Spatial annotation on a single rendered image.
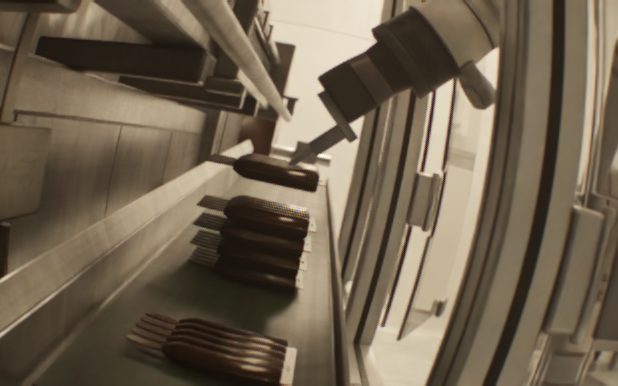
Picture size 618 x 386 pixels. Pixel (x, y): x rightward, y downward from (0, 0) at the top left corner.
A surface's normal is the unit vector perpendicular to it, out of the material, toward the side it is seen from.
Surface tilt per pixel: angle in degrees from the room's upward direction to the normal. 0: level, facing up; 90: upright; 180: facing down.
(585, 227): 90
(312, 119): 90
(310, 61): 90
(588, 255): 90
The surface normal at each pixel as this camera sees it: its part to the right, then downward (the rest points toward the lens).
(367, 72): 0.29, -0.12
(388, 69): -0.17, 0.18
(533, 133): -0.01, 0.03
